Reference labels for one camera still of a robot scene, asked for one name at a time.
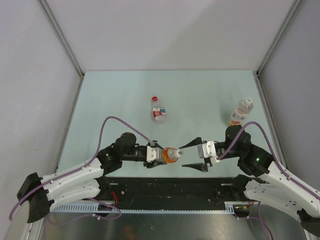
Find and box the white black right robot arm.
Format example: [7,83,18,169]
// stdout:
[183,122,320,237]

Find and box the slotted cable duct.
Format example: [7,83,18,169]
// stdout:
[51,202,251,215]

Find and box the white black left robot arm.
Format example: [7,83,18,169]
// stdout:
[17,132,163,224]

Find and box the red bottle cap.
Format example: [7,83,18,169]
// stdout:
[151,96,158,102]

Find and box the aluminium frame post right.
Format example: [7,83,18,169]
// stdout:
[254,0,307,76]

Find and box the large white bottle cap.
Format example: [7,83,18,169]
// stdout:
[245,97,253,105]

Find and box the aluminium frame post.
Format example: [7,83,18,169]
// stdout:
[37,0,85,77]
[254,0,307,76]

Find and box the white green fruit tea bottle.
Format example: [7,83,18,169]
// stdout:
[227,98,254,126]

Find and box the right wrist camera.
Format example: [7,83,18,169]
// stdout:
[197,141,220,166]

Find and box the orange label tea bottle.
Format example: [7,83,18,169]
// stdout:
[162,147,182,164]

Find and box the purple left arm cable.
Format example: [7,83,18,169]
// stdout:
[8,116,156,222]

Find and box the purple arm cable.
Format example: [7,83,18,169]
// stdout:
[8,116,156,222]
[216,121,320,201]

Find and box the aluminium frame post left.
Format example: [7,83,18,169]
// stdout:
[37,0,85,77]

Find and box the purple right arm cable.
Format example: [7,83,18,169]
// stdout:
[216,121,320,201]

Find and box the small white bottle cap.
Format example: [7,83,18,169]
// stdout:
[174,149,183,158]

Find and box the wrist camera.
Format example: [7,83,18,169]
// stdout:
[197,141,220,166]
[146,145,164,163]

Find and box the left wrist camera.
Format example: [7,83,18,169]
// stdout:
[146,145,164,163]

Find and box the clear red label water bottle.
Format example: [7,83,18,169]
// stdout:
[151,98,167,123]

